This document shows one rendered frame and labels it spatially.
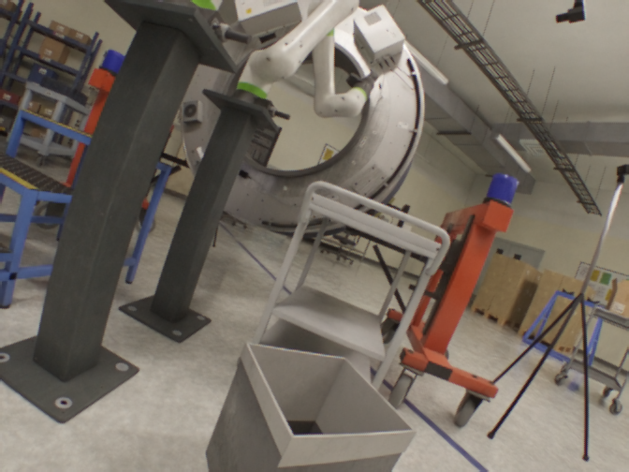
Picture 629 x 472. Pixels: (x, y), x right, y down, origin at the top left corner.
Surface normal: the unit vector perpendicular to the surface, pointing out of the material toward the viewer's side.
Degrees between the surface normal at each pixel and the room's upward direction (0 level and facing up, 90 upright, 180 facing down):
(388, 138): 90
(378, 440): 90
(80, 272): 90
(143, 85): 90
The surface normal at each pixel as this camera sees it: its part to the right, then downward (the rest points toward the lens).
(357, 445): 0.40, 0.21
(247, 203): -0.16, -0.01
